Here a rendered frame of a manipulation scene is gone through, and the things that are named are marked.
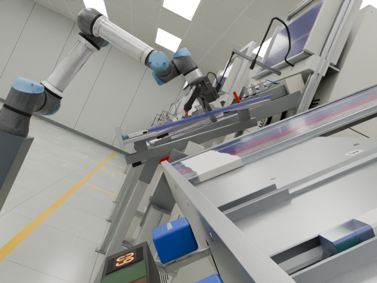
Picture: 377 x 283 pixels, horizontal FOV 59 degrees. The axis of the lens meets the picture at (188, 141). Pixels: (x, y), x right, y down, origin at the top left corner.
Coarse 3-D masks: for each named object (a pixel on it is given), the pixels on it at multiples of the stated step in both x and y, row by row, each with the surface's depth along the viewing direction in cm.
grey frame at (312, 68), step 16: (352, 0) 146; (288, 16) 219; (336, 16) 147; (336, 32) 146; (304, 64) 150; (320, 64) 144; (272, 80) 183; (304, 80) 159; (304, 96) 143; (144, 160) 207; (128, 192) 207; (144, 192) 134; (128, 208) 133; (112, 224) 205; (128, 224) 133; (112, 240) 133
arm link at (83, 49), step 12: (84, 36) 150; (96, 36) 150; (72, 48) 153; (84, 48) 152; (96, 48) 154; (72, 60) 152; (84, 60) 155; (60, 72) 152; (72, 72) 154; (48, 84) 151; (60, 84) 153; (48, 96) 151; (60, 96) 154; (48, 108) 153
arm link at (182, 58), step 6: (186, 48) 147; (174, 54) 146; (180, 54) 145; (186, 54) 145; (174, 60) 146; (180, 60) 146; (186, 60) 145; (192, 60) 147; (180, 66) 146; (186, 66) 146; (192, 66) 146; (180, 72) 148; (186, 72) 147
